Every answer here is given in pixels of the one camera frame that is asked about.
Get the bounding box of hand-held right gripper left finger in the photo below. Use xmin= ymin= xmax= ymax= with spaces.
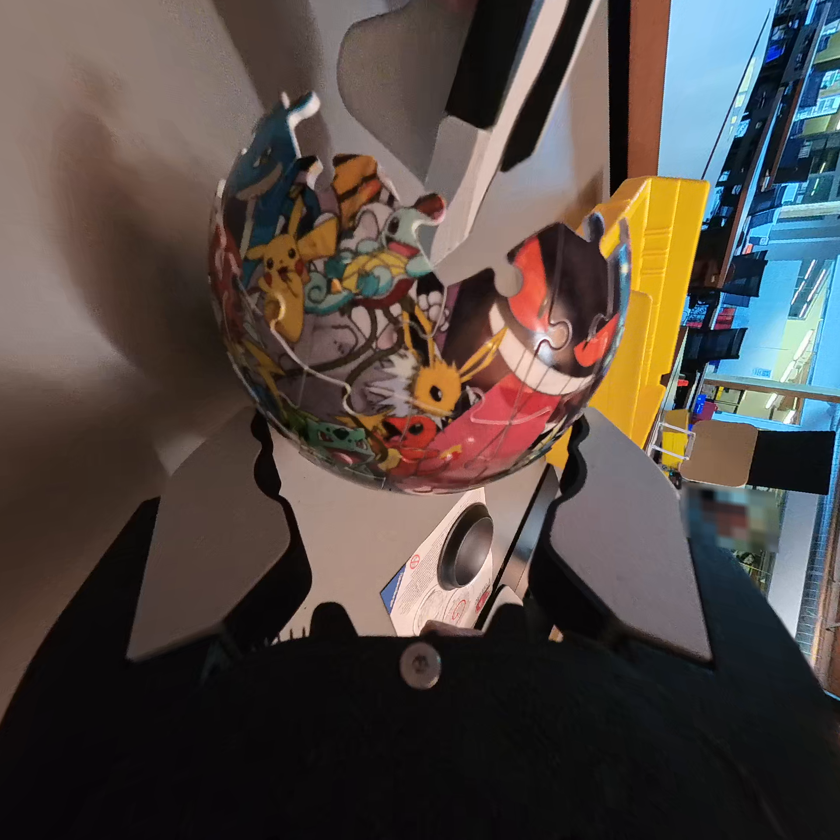
xmin=125 ymin=407 xmax=315 ymax=662

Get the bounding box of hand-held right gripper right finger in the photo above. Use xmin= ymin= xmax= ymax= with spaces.
xmin=528 ymin=407 xmax=715 ymax=662

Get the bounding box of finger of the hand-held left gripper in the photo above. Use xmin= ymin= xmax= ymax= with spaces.
xmin=427 ymin=0 xmax=529 ymax=271
xmin=486 ymin=0 xmax=595 ymax=175

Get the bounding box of colourful cartoon puzzle ball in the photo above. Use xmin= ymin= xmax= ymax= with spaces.
xmin=209 ymin=91 xmax=634 ymax=494

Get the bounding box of black round ball stand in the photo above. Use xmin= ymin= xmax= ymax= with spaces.
xmin=436 ymin=502 xmax=496 ymax=592

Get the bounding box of brown rounded panel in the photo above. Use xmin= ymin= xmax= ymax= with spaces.
xmin=688 ymin=420 xmax=761 ymax=488

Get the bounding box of black rectangular panel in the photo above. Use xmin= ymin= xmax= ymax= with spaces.
xmin=748 ymin=430 xmax=837 ymax=494

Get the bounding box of white printed instruction sheet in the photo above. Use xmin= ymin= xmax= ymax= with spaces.
xmin=379 ymin=486 xmax=526 ymax=637

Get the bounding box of yellow plastic bin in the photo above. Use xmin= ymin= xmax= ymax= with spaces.
xmin=545 ymin=174 xmax=711 ymax=467

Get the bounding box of brown wooden post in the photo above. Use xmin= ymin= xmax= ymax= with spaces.
xmin=629 ymin=0 xmax=672 ymax=179

